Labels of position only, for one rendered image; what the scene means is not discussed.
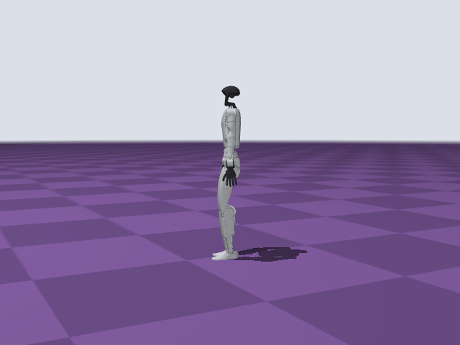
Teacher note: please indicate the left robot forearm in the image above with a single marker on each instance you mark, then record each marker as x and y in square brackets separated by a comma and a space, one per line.
[231, 144]

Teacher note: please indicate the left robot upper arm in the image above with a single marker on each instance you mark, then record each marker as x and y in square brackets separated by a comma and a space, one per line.
[231, 122]

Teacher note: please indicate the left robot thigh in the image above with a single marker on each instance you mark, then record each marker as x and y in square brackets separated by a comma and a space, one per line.
[224, 192]

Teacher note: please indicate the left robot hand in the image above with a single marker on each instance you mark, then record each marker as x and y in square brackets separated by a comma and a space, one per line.
[230, 174]

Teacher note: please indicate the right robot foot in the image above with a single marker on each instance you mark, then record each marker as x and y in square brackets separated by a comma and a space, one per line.
[216, 254]

